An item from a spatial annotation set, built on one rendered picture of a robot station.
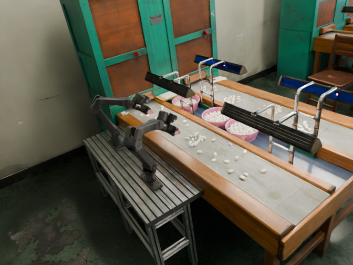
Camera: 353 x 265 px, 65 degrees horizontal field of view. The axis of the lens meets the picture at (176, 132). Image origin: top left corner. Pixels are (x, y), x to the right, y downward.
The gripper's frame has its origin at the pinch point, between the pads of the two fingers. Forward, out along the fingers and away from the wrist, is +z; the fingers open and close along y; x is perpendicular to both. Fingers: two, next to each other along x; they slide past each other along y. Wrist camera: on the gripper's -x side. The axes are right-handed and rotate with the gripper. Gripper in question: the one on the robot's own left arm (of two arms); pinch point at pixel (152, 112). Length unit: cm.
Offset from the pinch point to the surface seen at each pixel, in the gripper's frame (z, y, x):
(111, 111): -11.6, 42.4, 17.6
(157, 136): -2.5, -22.1, 14.0
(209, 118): 37.5, -26.4, -15.8
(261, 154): 25, -93, -9
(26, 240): -43, 33, 149
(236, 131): 37, -58, -16
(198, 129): 22.8, -34.2, -4.2
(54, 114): -28, 129, 56
